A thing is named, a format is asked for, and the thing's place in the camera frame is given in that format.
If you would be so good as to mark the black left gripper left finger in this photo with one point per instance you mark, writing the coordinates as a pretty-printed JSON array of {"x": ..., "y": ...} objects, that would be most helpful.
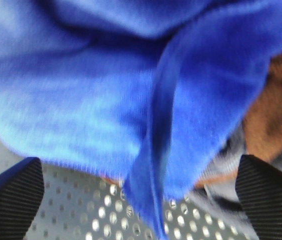
[{"x": 21, "y": 194}]

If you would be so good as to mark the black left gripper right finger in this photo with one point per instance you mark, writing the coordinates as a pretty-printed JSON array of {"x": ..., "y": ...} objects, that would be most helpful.
[{"x": 259, "y": 189}]

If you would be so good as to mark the blue microfibre towel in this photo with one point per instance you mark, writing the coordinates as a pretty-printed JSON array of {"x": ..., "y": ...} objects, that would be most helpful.
[{"x": 146, "y": 91}]

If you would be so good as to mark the grey towel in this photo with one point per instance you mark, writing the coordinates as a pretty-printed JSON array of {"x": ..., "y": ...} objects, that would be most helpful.
[{"x": 218, "y": 178}]

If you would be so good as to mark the brown towel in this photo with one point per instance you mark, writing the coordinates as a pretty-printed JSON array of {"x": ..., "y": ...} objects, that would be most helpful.
[{"x": 278, "y": 105}]

